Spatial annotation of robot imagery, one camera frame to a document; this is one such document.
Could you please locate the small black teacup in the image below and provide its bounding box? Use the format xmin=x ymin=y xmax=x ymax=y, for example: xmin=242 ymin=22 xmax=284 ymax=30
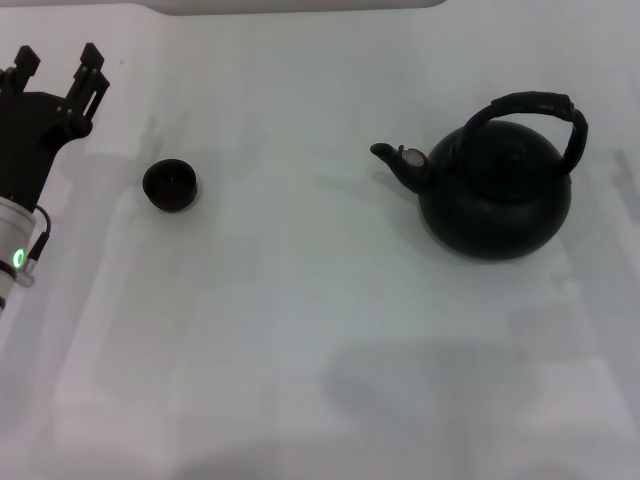
xmin=142 ymin=157 xmax=201 ymax=214

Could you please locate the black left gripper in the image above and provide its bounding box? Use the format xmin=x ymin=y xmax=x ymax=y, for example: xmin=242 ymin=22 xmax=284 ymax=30
xmin=0 ymin=42 xmax=111 ymax=211

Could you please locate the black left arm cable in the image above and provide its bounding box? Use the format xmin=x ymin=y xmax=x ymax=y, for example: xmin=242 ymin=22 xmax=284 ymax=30
xmin=19 ymin=206 xmax=52 ymax=289

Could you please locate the black round teapot with handle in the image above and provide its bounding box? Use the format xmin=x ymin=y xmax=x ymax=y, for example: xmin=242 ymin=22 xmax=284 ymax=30
xmin=369 ymin=90 xmax=590 ymax=262

